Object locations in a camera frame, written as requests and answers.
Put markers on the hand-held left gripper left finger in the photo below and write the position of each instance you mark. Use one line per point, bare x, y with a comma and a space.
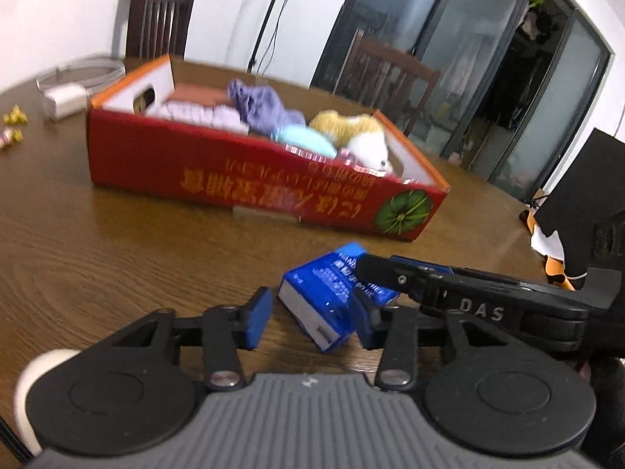
259, 317

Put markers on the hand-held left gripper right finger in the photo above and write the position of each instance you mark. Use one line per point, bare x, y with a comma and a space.
368, 322

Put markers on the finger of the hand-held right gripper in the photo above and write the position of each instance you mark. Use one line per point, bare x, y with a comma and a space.
478, 303
439, 268

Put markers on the blue tissue pack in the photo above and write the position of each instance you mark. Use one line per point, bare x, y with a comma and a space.
322, 283

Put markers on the red cardboard box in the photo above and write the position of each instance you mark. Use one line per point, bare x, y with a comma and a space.
195, 166

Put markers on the teal plush toy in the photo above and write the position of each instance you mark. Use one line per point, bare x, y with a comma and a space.
307, 140

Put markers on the purple knitted cloth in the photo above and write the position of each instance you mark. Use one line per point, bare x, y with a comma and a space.
263, 105

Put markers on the orange and white toy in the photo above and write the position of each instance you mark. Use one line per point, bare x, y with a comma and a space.
554, 264

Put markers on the black bag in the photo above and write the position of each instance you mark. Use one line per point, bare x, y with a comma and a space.
586, 190

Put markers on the yellow and white plush toy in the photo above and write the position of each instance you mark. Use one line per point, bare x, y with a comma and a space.
364, 141

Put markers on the dark wooden chair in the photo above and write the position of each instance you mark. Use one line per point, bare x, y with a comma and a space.
385, 78
158, 19

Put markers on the sliding glass door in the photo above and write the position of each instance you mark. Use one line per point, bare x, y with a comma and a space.
464, 58

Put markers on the white foam cylinder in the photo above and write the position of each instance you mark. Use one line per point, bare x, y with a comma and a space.
29, 391

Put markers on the white charger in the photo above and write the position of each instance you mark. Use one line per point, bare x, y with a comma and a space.
64, 101

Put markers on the black stand pole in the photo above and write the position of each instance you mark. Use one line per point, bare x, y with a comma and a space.
273, 14

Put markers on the yellow wrapped candies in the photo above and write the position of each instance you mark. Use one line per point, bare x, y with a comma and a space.
14, 116

